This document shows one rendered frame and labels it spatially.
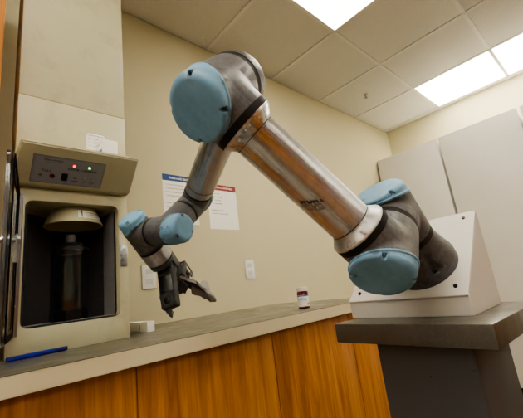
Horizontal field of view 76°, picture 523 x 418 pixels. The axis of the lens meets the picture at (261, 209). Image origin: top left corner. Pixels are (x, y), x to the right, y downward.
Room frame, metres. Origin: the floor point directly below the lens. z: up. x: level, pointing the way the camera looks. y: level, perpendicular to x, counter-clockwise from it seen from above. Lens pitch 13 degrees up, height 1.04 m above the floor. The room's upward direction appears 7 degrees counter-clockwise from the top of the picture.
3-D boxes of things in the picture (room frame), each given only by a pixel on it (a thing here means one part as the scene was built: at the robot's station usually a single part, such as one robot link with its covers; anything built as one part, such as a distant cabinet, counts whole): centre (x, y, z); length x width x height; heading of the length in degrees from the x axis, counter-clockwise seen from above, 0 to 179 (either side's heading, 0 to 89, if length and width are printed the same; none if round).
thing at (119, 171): (0.96, 0.54, 1.46); 0.32 x 0.11 x 0.10; 134
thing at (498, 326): (0.80, -0.36, 0.92); 0.32 x 0.32 x 0.04; 41
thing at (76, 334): (1.09, 0.67, 1.33); 0.32 x 0.25 x 0.77; 134
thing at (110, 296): (1.09, 0.66, 1.19); 0.26 x 0.24 x 0.35; 134
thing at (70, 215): (1.09, 0.63, 1.34); 0.18 x 0.18 x 0.05
